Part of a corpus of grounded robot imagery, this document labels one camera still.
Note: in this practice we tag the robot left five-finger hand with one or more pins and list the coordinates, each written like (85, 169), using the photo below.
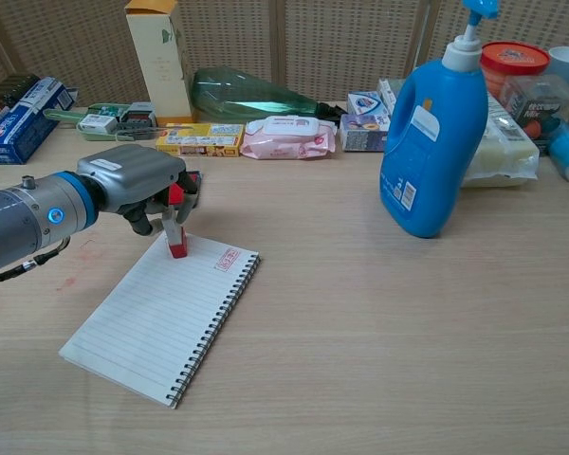
(133, 175)

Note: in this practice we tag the red white stamp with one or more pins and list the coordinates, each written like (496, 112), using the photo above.
(178, 246)

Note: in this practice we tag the robot left arm grey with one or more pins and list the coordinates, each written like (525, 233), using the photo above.
(14, 223)

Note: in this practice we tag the spiral lined notebook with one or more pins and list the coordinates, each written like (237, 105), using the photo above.
(156, 317)

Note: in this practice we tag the red ink pad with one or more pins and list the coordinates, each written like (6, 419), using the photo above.
(174, 195)

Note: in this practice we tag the small white box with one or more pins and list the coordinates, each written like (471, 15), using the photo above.
(97, 123)

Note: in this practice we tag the small green packet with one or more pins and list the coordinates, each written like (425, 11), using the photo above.
(110, 110)

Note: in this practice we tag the yellow flat box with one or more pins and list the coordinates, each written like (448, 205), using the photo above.
(204, 140)

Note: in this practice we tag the tall cream orange carton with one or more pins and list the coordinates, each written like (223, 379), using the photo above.
(159, 61)

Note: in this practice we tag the blue toothpaste box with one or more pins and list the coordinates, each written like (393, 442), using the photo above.
(19, 132)

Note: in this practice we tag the green plastic spray bottle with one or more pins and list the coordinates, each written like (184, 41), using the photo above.
(237, 95)

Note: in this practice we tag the dark drink bottle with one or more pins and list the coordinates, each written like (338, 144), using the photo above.
(9, 90)

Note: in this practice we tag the pink wet wipes pack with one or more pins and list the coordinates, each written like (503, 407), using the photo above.
(284, 140)

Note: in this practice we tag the purple blue small box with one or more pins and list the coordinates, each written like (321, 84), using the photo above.
(360, 135)

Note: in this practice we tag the white blue soap box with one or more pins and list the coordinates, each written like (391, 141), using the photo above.
(367, 104)

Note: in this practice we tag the woven folding screen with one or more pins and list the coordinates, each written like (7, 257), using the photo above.
(336, 38)

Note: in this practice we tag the blue detergent pump bottle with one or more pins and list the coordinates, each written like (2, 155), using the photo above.
(431, 156)

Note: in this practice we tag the white clear-wrapped pack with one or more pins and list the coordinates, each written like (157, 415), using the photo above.
(502, 151)

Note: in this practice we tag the orange lid jar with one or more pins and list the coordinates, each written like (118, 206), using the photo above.
(512, 59)

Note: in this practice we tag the clear plastic box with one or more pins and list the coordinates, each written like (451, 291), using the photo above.
(536, 109)

